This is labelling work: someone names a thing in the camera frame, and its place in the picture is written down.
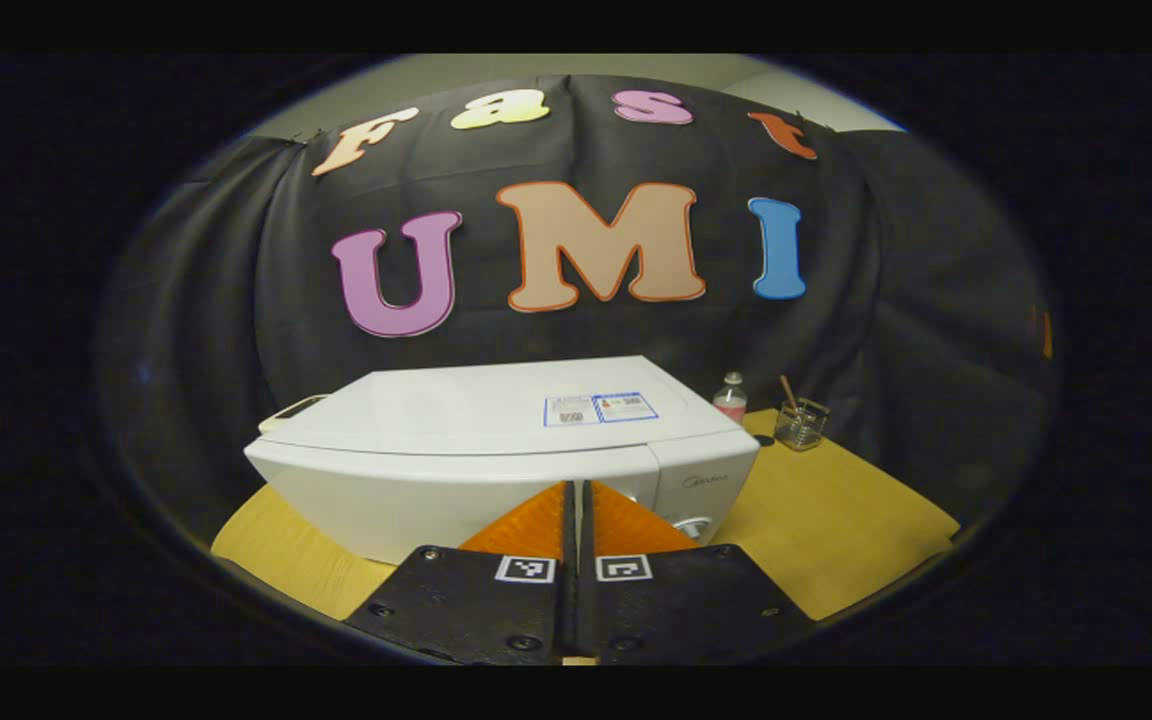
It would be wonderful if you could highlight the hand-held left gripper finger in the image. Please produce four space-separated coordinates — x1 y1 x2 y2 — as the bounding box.
344 480 575 666
576 480 819 666

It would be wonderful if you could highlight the white microwave oven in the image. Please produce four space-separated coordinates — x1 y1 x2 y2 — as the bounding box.
243 355 763 567

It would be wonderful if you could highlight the small bottle with pink label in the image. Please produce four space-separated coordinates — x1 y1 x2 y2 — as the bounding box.
712 371 750 427

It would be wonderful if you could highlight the glass cup with wooden stick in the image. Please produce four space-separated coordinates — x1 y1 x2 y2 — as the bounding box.
773 374 831 453

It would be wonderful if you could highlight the white toaster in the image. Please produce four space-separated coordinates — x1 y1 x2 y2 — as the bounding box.
257 393 333 434

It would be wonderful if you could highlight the black backdrop cloth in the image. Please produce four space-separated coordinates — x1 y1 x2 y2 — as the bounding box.
96 75 1059 546

